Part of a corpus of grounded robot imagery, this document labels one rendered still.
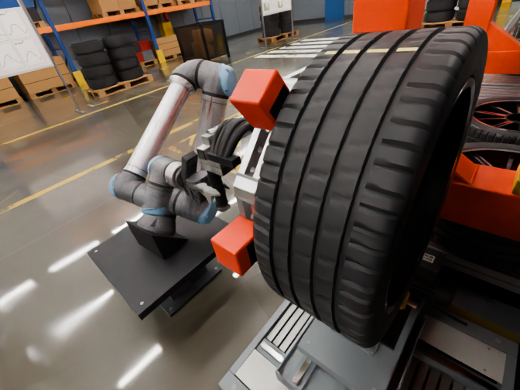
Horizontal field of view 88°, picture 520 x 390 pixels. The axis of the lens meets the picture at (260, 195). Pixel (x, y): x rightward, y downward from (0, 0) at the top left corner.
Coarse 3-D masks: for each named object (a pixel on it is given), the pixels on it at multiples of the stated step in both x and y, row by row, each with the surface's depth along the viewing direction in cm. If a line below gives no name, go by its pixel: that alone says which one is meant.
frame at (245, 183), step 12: (300, 72) 59; (288, 84) 52; (264, 132) 55; (252, 144) 55; (264, 144) 56; (252, 156) 55; (240, 168) 55; (252, 168) 57; (240, 180) 54; (252, 180) 53; (240, 192) 55; (252, 192) 52; (240, 204) 57; (252, 204) 54; (252, 216) 61
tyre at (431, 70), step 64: (320, 64) 45; (384, 64) 40; (448, 64) 35; (320, 128) 41; (384, 128) 35; (256, 192) 47; (320, 192) 39; (384, 192) 34; (256, 256) 52; (320, 256) 40; (384, 256) 35; (320, 320) 55; (384, 320) 52
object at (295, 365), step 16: (416, 320) 107; (416, 336) 103; (288, 352) 103; (288, 368) 100; (304, 368) 96; (320, 368) 99; (400, 368) 95; (288, 384) 96; (304, 384) 94; (320, 384) 95; (336, 384) 94; (400, 384) 90
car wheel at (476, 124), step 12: (480, 108) 176; (492, 108) 176; (504, 108) 176; (516, 108) 171; (480, 120) 163; (492, 120) 161; (504, 120) 160; (516, 120) 164; (468, 132) 156; (480, 132) 149; (492, 132) 145; (504, 132) 143; (516, 132) 141; (516, 144) 139
